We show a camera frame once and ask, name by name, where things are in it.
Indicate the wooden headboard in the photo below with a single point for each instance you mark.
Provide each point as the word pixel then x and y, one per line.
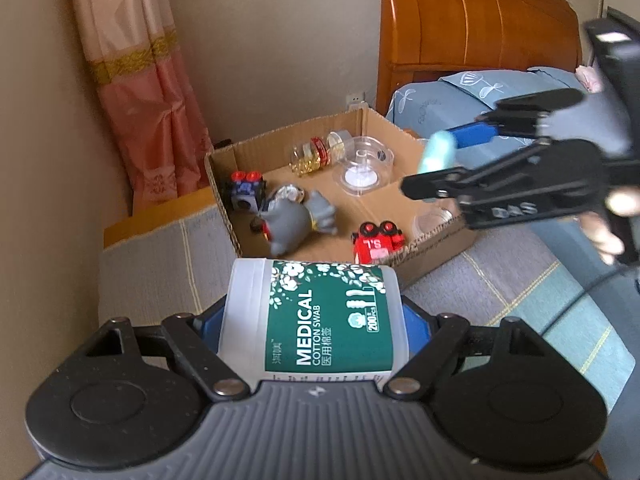
pixel 465 25

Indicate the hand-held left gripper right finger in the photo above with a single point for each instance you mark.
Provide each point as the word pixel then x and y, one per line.
pixel 417 327

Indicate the blue and black toy car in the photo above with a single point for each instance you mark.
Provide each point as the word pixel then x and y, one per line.
pixel 246 191

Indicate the pink cloth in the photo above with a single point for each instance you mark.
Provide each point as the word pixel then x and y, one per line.
pixel 585 75

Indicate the white wall socket with plug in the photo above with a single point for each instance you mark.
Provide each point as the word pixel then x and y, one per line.
pixel 356 100

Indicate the blue floral bed sheet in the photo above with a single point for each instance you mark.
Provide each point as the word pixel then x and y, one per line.
pixel 425 105

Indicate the pink curtain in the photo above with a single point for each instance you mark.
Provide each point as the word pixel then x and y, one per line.
pixel 135 85

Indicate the cardboard box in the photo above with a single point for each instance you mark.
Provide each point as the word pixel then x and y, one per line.
pixel 390 200

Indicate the person's right hand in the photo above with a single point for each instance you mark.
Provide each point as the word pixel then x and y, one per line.
pixel 602 237

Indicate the grey checked cloth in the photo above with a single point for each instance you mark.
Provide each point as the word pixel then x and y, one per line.
pixel 500 280

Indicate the blue floral pillow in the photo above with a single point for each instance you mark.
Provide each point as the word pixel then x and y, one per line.
pixel 480 87

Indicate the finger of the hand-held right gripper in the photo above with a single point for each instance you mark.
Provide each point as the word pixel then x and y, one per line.
pixel 480 132
pixel 500 195

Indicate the red toy truck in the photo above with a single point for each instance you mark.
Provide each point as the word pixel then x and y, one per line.
pixel 377 242

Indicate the clear bottle of yellow capsules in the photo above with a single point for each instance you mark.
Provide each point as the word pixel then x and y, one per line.
pixel 315 155

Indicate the dark object behind box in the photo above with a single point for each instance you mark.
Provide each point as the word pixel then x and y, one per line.
pixel 222 144

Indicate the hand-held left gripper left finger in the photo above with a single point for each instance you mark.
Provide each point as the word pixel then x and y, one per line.
pixel 207 321

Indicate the grey hippo toy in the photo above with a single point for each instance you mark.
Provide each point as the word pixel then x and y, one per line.
pixel 292 220

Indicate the clear round plastic container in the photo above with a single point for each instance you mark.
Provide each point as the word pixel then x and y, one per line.
pixel 364 167

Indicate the small clear round lid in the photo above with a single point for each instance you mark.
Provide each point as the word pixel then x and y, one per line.
pixel 432 220

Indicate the pale green small container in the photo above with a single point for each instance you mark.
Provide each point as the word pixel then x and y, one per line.
pixel 439 152

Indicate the green label cotton swab jar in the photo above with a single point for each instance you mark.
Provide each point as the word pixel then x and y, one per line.
pixel 320 317

